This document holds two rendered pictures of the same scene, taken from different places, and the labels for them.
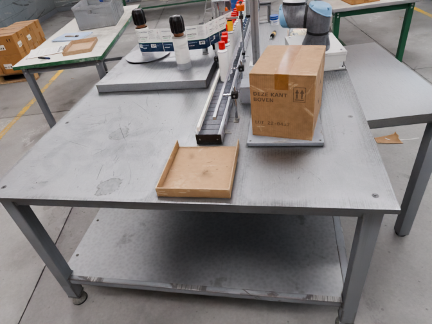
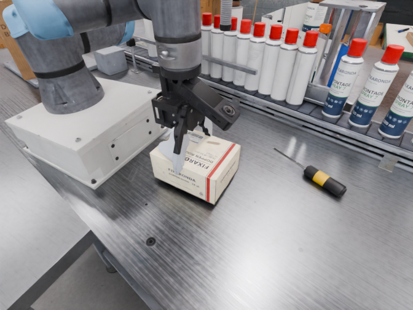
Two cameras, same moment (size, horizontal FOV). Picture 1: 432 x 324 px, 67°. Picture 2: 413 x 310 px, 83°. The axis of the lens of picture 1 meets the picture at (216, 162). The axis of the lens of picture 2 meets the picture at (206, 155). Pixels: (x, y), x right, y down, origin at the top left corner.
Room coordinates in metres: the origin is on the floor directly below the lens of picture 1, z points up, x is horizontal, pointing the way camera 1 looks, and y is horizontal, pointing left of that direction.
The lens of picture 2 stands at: (2.35, -1.01, 1.25)
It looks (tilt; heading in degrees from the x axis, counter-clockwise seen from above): 41 degrees down; 116
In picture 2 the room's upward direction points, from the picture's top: straight up
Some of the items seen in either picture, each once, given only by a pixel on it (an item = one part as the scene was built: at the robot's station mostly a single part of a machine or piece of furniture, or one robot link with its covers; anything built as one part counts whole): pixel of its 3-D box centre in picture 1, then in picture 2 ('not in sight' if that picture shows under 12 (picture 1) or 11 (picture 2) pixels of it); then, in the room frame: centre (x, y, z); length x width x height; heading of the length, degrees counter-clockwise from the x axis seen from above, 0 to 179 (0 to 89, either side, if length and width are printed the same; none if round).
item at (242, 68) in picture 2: (231, 65); (147, 40); (1.65, -0.15, 0.96); 1.07 x 0.01 x 0.01; 166
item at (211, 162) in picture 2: (299, 37); (196, 162); (2.16, -0.66, 0.88); 0.16 x 0.12 x 0.07; 176
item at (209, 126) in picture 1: (232, 63); (204, 77); (1.94, -0.19, 0.86); 1.65 x 0.08 x 0.04; 166
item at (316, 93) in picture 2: (224, 18); (334, 55); (2.38, -0.20, 1.01); 0.14 x 0.13 x 0.26; 166
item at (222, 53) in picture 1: (223, 62); (151, 31); (1.65, -0.12, 0.98); 0.05 x 0.05 x 0.20
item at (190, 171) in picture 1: (200, 165); not in sight; (0.98, 0.06, 0.85); 0.30 x 0.26 x 0.04; 166
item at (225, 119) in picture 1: (232, 63); (204, 79); (1.94, -0.19, 0.85); 1.65 x 0.11 x 0.05; 166
